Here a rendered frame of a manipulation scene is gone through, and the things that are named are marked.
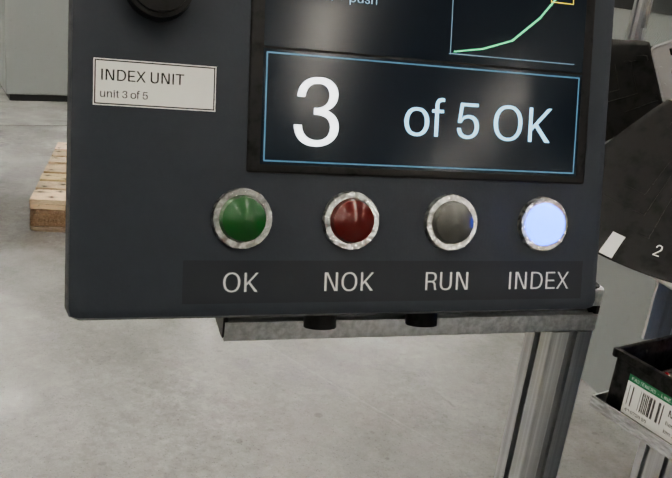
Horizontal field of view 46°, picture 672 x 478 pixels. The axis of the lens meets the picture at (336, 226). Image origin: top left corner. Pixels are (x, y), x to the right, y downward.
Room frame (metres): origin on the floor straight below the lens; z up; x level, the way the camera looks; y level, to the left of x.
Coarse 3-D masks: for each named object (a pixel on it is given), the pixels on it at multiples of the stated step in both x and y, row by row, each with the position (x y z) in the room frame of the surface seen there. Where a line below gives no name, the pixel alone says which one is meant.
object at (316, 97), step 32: (288, 64) 0.34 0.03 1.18; (320, 64) 0.35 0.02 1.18; (352, 64) 0.35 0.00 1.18; (288, 96) 0.34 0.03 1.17; (320, 96) 0.35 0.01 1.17; (352, 96) 0.35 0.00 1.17; (288, 128) 0.34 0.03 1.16; (320, 128) 0.34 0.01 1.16; (352, 128) 0.35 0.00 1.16; (288, 160) 0.34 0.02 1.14; (320, 160) 0.34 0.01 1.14; (352, 160) 0.34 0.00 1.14
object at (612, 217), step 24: (648, 120) 1.00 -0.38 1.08; (624, 144) 0.99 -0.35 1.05; (648, 144) 0.98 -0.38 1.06; (624, 168) 0.96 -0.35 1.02; (648, 168) 0.96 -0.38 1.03; (624, 192) 0.94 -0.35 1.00; (648, 192) 0.93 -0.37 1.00; (600, 216) 0.93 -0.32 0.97; (624, 216) 0.92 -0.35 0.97; (648, 216) 0.91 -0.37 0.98; (600, 240) 0.91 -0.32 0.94; (624, 240) 0.90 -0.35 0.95; (648, 240) 0.89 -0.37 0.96; (624, 264) 0.88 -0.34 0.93; (648, 264) 0.87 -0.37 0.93
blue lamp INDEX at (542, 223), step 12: (528, 204) 0.37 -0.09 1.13; (540, 204) 0.37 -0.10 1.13; (552, 204) 0.37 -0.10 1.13; (528, 216) 0.37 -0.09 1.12; (540, 216) 0.36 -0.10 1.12; (552, 216) 0.36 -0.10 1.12; (564, 216) 0.37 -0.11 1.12; (528, 228) 0.36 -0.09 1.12; (540, 228) 0.36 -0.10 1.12; (552, 228) 0.36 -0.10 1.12; (564, 228) 0.37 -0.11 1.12; (528, 240) 0.36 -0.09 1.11; (540, 240) 0.36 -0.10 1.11; (552, 240) 0.36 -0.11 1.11
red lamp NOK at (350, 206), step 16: (352, 192) 0.34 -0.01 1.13; (336, 208) 0.33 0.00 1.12; (352, 208) 0.33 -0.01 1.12; (368, 208) 0.34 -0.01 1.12; (336, 224) 0.33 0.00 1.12; (352, 224) 0.33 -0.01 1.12; (368, 224) 0.33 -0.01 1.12; (336, 240) 0.33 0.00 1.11; (352, 240) 0.33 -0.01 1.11; (368, 240) 0.34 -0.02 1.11
